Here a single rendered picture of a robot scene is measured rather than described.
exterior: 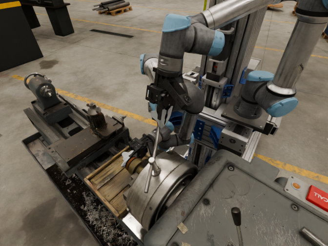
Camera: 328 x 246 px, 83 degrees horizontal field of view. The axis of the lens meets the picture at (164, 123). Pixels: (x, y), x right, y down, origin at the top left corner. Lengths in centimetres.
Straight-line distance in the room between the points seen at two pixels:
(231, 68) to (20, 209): 223
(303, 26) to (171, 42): 45
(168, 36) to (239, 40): 64
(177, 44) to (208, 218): 50
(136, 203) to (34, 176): 194
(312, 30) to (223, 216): 64
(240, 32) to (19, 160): 263
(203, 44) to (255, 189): 48
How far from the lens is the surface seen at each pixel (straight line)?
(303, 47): 83
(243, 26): 112
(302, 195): 76
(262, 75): 100
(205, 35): 60
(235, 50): 116
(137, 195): 71
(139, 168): 85
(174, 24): 56
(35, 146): 202
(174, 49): 56
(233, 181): 68
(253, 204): 66
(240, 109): 107
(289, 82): 88
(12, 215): 241
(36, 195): 240
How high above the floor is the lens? 181
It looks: 43 degrees down
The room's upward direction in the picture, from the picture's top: straight up
